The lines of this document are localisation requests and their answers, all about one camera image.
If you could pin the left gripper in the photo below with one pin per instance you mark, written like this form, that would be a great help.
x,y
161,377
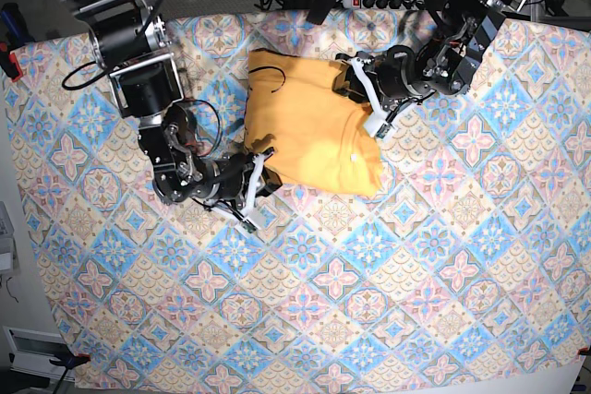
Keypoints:
x,y
385,81

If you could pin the white floor rail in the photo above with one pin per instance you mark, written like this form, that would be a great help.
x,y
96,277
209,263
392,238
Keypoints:
x,y
31,351

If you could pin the yellow T-shirt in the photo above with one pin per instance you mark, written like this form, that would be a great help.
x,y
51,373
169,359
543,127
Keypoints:
x,y
317,135

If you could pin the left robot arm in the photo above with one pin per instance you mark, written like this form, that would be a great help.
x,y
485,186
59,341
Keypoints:
x,y
464,29

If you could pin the red black clamp left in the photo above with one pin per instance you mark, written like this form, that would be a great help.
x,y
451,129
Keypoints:
x,y
9,63

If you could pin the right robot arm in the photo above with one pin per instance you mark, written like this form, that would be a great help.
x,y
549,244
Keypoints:
x,y
133,52

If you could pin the orange black clamp bottom left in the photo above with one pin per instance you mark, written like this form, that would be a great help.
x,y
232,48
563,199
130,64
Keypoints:
x,y
68,360

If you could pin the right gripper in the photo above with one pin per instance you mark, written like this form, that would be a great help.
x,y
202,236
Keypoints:
x,y
232,186

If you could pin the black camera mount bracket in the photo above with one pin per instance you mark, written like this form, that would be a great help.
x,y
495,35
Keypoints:
x,y
319,10

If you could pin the patterned tile tablecloth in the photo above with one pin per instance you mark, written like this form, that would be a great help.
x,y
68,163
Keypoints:
x,y
472,262

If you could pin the white power strip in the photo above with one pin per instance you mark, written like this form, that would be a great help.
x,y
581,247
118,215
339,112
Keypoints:
x,y
383,4

